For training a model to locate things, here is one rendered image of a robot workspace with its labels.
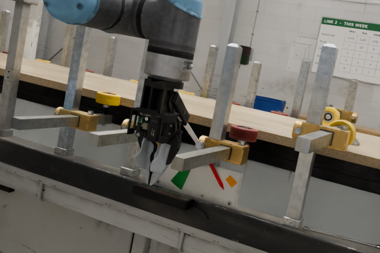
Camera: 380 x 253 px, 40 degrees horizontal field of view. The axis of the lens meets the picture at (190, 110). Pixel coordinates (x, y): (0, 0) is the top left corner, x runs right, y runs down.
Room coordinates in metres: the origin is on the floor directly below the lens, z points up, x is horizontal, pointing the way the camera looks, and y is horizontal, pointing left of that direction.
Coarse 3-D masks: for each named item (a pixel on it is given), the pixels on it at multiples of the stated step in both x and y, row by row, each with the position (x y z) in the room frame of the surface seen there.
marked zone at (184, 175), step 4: (180, 172) 1.42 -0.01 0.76; (184, 172) 1.42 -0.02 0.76; (188, 172) 1.41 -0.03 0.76; (176, 176) 1.43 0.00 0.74; (180, 176) 1.42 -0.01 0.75; (184, 176) 1.42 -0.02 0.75; (172, 180) 1.43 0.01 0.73; (176, 180) 1.43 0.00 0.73; (180, 180) 1.42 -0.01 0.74; (184, 180) 1.42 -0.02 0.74; (176, 184) 1.43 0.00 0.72; (180, 184) 1.42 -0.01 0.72; (180, 188) 1.42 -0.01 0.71
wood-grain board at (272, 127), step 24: (0, 72) 1.98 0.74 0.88; (24, 72) 1.98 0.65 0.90; (48, 72) 2.19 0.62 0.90; (192, 96) 2.39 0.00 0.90; (192, 120) 1.64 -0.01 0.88; (240, 120) 1.72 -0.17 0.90; (264, 120) 1.88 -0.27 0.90; (288, 120) 2.07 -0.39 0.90; (288, 144) 1.51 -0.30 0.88; (360, 144) 1.69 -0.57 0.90
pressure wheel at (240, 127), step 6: (234, 126) 1.47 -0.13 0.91; (240, 126) 1.51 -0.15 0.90; (246, 126) 1.48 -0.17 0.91; (234, 132) 1.46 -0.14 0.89; (240, 132) 1.45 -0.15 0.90; (246, 132) 1.45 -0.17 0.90; (252, 132) 1.46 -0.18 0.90; (234, 138) 1.46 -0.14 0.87; (240, 138) 1.45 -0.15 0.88; (246, 138) 1.45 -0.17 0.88; (252, 138) 1.46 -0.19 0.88
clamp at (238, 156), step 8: (208, 144) 1.40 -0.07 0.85; (216, 144) 1.39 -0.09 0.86; (224, 144) 1.38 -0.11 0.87; (232, 144) 1.37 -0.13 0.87; (232, 152) 1.37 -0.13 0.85; (240, 152) 1.36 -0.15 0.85; (248, 152) 1.40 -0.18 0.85; (224, 160) 1.37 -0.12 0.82; (232, 160) 1.37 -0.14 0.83; (240, 160) 1.36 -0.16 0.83
